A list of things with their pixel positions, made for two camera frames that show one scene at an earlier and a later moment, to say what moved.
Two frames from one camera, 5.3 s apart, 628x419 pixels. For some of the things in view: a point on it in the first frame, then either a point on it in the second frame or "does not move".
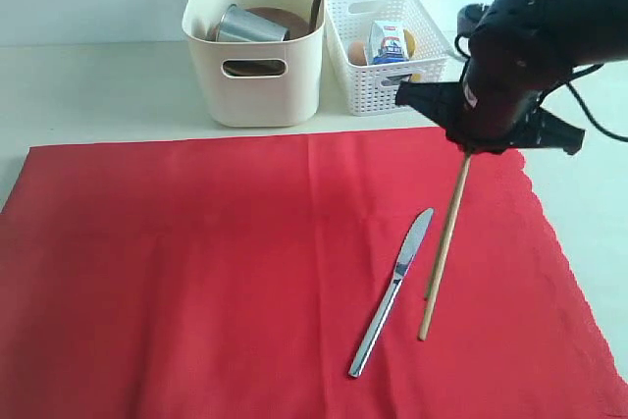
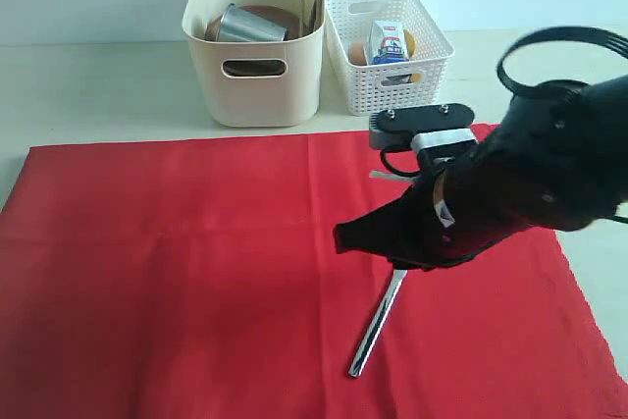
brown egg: x=357 y=56 does not move
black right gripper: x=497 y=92 to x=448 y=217
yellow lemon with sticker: x=410 y=45 does not move
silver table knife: x=381 y=313 does not move
